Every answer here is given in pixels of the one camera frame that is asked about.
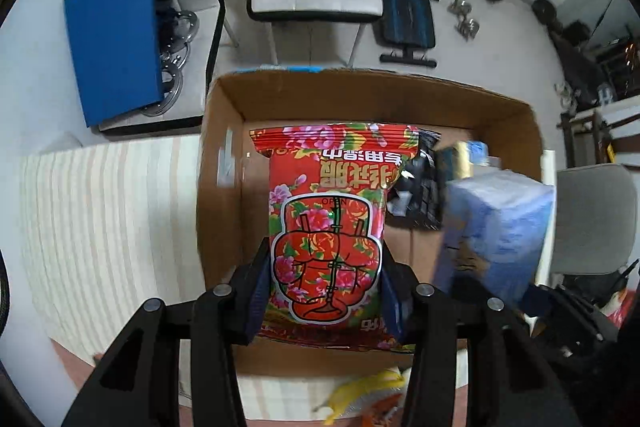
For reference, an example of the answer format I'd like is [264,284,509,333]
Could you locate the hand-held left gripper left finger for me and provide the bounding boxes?
[60,237,272,427]

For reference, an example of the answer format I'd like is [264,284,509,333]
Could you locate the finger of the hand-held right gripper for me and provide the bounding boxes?
[447,269,507,308]

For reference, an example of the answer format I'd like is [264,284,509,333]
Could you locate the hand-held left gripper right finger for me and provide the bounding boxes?
[381,242,583,427]

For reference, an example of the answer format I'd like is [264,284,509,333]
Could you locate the blue tissue pack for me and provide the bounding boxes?
[432,169,557,308]

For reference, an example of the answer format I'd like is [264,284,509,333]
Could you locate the red floral wet wipes packet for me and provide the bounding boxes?
[249,122,422,352]

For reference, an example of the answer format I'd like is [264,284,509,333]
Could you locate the cardboard box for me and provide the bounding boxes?
[196,68,547,379]

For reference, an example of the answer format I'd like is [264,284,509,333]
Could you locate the yellow packet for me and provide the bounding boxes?
[311,368,407,426]

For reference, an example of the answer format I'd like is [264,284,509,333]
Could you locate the black packet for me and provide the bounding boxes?
[386,129,447,232]

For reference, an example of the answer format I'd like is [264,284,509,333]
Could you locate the grey chair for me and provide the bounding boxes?
[549,164,639,279]

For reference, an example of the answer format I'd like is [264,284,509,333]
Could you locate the blue and gold packet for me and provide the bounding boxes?
[434,140,502,188]

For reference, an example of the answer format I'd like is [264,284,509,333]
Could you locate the striped beige mat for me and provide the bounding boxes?
[19,136,207,360]

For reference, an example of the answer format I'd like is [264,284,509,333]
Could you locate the dark metal rack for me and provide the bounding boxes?
[556,95,640,168]

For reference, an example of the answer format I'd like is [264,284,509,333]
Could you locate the chrome weight plates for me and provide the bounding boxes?
[140,9,201,118]

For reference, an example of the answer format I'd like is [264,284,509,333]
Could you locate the pair of chrome dumbbells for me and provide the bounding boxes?
[446,0,481,41]

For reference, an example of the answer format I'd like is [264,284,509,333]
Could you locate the black weight bench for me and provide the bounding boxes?
[376,0,439,68]

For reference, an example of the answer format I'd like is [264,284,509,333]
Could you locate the blue board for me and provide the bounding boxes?
[63,0,166,128]

